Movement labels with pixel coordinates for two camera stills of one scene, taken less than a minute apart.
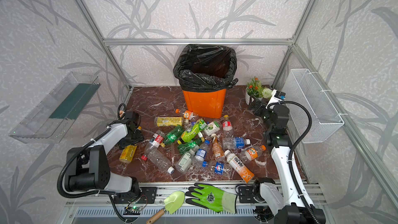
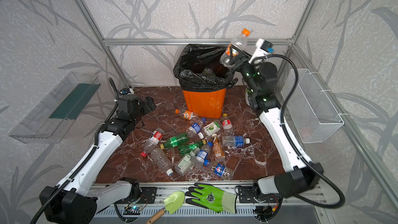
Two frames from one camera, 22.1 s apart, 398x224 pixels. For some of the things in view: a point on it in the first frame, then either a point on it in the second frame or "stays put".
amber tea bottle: (218, 149) stays put
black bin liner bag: (202, 68) stays put
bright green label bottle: (190, 133) to (208, 71)
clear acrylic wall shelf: (48, 122) stays put
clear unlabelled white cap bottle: (160, 160) stays put
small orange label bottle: (253, 153) to (238, 44)
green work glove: (212, 198) stays put
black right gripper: (258, 106) to (241, 59)
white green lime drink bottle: (212, 128) stays put
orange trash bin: (206, 105) stays put
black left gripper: (129, 138) to (146, 105)
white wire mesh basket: (302, 87) stays put
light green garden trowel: (172, 203) stays put
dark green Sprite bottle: (173, 136) to (175, 141)
